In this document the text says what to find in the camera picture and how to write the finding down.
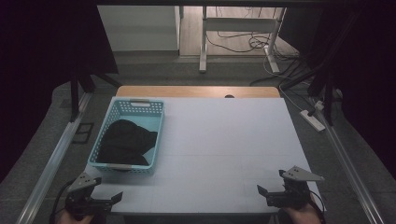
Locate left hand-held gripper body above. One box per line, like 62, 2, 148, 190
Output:
64, 172, 112, 217

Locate person's left hand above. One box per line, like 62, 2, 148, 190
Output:
57, 211, 95, 224

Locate wooden table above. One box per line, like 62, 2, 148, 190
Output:
115, 85, 281, 99

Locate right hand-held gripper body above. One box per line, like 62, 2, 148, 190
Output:
266, 165, 326, 210

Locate person's right hand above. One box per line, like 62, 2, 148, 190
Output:
282, 201, 322, 224

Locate black floor cables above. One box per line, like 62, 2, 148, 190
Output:
205, 7, 312, 94

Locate black curtain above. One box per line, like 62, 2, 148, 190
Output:
0, 0, 120, 183
281, 6, 396, 180

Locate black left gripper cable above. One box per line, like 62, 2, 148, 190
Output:
49, 179, 77, 224

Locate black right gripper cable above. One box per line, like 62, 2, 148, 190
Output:
309, 189, 327, 224

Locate light blue plastic basket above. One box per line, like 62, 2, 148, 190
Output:
87, 98, 165, 175

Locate white desk frame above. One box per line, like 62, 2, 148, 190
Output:
198, 6, 288, 75

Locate white cabinet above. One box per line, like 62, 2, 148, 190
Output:
97, 5, 182, 52

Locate black floor bracket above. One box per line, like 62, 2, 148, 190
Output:
72, 122, 95, 145

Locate white power strip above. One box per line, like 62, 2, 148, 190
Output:
299, 109, 327, 133

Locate black metal stand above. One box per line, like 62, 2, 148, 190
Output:
69, 71, 123, 123
307, 69, 334, 127

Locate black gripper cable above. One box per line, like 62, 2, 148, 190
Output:
309, 189, 327, 224
49, 179, 77, 224

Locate aluminium rail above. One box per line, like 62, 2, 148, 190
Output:
311, 99, 387, 224
16, 91, 93, 224

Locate black cloth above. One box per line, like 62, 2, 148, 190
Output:
95, 119, 159, 166

